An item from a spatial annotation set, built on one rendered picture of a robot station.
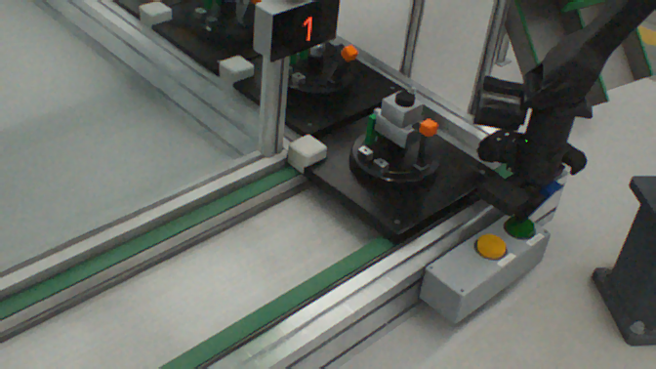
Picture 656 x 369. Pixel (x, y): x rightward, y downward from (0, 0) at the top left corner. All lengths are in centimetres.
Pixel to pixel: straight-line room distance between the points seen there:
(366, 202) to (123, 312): 38
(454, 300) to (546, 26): 57
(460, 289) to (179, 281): 38
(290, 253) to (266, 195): 11
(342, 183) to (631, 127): 72
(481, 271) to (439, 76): 69
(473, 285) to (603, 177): 53
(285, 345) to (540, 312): 43
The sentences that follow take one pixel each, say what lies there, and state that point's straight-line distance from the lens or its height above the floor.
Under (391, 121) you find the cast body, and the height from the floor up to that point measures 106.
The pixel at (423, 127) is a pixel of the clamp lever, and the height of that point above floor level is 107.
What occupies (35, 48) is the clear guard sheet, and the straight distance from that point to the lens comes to 101.
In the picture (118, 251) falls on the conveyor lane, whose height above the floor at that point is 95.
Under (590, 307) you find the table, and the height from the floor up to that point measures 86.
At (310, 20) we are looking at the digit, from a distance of 118.
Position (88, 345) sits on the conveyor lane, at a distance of 112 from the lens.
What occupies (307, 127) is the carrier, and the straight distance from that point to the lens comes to 139.
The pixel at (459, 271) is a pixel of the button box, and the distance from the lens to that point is 119.
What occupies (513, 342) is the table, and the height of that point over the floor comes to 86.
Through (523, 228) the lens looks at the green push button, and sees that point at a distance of 127.
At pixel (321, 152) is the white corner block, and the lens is 132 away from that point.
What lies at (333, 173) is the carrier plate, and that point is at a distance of 130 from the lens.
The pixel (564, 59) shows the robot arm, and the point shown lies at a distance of 110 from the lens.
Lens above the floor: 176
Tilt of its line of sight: 38 degrees down
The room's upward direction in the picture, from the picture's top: 8 degrees clockwise
